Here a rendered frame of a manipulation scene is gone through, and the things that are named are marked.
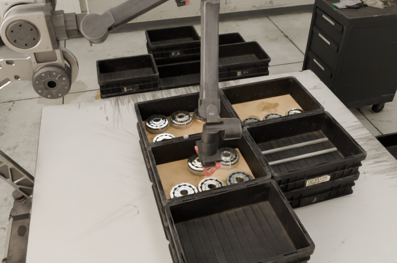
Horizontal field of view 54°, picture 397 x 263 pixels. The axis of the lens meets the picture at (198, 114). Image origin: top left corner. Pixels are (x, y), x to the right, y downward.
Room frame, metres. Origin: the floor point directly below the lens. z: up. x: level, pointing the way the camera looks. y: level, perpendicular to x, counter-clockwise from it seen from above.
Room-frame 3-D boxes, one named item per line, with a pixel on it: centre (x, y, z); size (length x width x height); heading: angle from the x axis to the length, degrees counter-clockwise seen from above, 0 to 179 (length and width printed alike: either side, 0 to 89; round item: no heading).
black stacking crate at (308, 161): (1.17, -0.41, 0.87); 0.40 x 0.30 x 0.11; 107
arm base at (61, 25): (1.09, 0.41, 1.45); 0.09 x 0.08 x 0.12; 14
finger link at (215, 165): (0.97, -0.04, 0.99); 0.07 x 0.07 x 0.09; 15
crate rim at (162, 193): (1.05, -0.03, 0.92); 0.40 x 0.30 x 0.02; 107
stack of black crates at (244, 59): (2.51, -0.29, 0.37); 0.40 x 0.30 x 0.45; 105
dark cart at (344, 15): (2.70, -1.22, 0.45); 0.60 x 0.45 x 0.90; 104
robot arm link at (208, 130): (0.98, -0.05, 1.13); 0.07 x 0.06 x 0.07; 102
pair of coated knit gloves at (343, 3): (2.75, -1.09, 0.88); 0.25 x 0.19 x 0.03; 104
